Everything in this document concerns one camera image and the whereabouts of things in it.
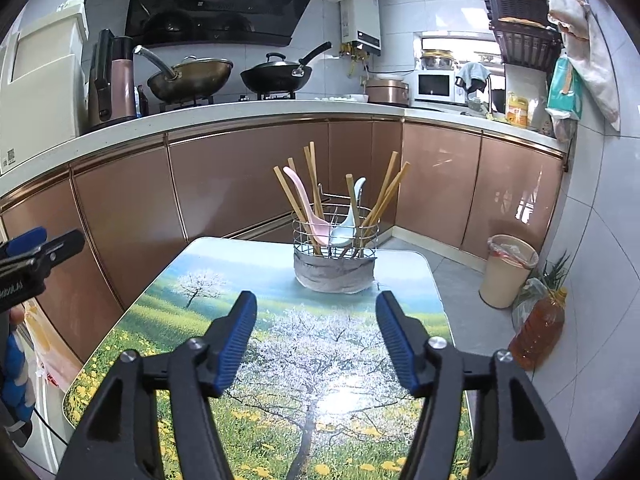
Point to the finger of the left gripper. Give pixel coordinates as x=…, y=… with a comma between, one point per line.
x=26, y=242
x=62, y=248

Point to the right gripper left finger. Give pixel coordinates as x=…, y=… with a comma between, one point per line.
x=118, y=437

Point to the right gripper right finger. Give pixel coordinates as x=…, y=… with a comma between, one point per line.
x=515, y=436

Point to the light blue ceramic spoon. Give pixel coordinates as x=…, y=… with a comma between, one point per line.
x=344, y=233

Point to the pink ceramic spoon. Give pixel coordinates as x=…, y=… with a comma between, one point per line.
x=320, y=229

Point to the bamboo chopstick eight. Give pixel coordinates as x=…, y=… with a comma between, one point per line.
x=368, y=231

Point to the bamboo chopstick four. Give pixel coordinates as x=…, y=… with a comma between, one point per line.
x=318, y=209

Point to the bamboo chopstick five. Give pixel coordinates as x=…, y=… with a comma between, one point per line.
x=353, y=199

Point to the gloved left hand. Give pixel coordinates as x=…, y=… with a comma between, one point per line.
x=17, y=394

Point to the cooking oil bottle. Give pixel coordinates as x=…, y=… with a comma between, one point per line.
x=542, y=329

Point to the green onion bag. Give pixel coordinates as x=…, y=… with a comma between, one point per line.
x=543, y=283

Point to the beige trash bin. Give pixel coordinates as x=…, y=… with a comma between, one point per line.
x=510, y=261

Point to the white appliance box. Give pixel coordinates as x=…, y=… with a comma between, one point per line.
x=43, y=93

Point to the brass wok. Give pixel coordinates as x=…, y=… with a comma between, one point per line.
x=191, y=80

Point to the black lidded wok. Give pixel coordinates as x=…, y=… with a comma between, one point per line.
x=278, y=75

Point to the black range hood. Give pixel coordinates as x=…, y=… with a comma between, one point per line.
x=155, y=23

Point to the yellow package on counter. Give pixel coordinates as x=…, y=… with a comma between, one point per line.
x=516, y=110

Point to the teal hanging bag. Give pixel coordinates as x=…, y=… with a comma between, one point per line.
x=565, y=91

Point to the white microwave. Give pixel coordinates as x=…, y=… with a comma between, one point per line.
x=433, y=85

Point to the rose gold rice cooker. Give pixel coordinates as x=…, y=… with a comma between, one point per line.
x=387, y=92

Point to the white water heater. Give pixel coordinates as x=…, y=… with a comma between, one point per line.
x=360, y=25

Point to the plastic bag on handle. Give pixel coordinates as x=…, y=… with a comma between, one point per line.
x=58, y=363

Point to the wire utensil holder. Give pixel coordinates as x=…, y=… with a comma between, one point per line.
x=338, y=270

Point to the black wall rack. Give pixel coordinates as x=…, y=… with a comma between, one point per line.
x=523, y=33

